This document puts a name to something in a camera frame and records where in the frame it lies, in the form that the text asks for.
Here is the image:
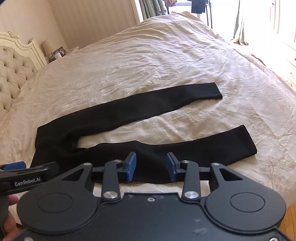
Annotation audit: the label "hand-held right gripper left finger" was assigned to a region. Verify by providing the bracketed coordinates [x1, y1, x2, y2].
[60, 152, 137, 202]

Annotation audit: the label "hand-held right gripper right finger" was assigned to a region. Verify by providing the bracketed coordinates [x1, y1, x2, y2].
[166, 152, 244, 201]

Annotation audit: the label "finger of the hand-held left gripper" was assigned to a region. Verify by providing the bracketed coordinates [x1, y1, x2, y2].
[0, 161, 59, 178]

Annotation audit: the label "black pants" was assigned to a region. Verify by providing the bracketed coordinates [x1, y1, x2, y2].
[30, 82, 258, 184]

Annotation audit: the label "person's left hand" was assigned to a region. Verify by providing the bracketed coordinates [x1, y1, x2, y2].
[0, 194, 22, 241]

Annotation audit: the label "cream tufted headboard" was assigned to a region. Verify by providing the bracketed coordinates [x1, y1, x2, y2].
[0, 31, 48, 119]

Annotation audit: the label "cream embroidered bedspread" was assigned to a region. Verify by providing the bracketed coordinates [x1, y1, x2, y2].
[0, 11, 296, 209]

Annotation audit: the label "cluttered nightstand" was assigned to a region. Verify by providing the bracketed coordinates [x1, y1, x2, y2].
[47, 46, 80, 64]

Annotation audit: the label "cream table lamp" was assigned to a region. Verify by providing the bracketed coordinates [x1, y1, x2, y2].
[42, 39, 55, 57]

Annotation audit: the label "white cabinet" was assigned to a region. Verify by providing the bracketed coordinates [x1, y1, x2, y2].
[285, 52, 296, 87]

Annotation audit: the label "black stand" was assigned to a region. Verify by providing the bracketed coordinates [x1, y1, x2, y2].
[206, 0, 215, 29]

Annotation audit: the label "green floral curtain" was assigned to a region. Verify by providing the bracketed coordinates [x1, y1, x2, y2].
[138, 0, 167, 19]

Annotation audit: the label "sheer pale curtain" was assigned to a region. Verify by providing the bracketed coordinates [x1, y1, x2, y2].
[230, 0, 253, 45]

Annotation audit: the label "hanging black garment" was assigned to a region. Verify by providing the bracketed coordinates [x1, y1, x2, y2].
[191, 0, 208, 15]

